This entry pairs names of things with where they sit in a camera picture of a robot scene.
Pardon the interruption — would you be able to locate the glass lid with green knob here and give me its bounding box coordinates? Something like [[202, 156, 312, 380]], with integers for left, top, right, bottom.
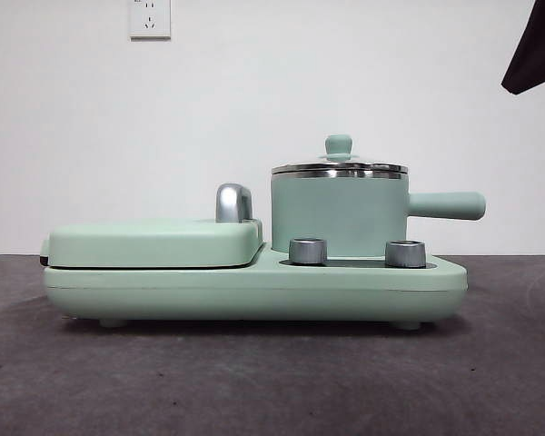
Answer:
[[271, 134, 410, 176]]

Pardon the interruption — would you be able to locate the mint green steamer pot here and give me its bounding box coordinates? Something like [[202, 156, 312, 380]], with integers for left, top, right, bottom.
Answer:
[[270, 171, 486, 256]]

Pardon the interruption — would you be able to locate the silver control knob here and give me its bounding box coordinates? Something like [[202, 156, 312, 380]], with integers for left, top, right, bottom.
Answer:
[[288, 237, 328, 265], [384, 239, 427, 268]]

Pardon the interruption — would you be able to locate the mint green breakfast machine base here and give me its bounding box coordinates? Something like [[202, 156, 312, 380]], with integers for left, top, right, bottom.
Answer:
[[44, 240, 469, 329]]

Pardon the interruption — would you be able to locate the mint green grill cover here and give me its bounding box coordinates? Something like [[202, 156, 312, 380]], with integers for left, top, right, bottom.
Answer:
[[39, 217, 263, 269]]

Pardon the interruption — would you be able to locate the chrome grill cover handle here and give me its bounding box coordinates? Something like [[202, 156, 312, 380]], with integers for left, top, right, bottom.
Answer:
[[214, 182, 253, 223]]

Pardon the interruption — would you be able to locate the white wall socket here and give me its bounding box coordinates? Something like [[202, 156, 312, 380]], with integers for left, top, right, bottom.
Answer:
[[127, 0, 172, 41]]

